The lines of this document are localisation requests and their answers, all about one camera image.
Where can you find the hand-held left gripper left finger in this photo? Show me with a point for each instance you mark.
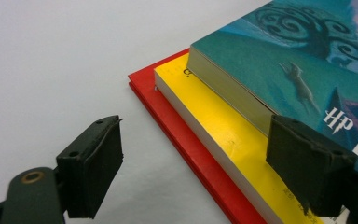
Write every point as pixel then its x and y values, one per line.
pixel 93 168

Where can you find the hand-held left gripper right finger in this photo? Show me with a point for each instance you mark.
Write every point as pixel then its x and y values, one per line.
pixel 307 168

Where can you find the red hardcover book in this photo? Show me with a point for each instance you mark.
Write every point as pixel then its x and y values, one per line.
pixel 167 105

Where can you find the yellow paperback book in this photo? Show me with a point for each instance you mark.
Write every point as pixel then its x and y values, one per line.
pixel 217 118

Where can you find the teal paperback book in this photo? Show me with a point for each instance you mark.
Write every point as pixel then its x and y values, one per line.
pixel 261 62

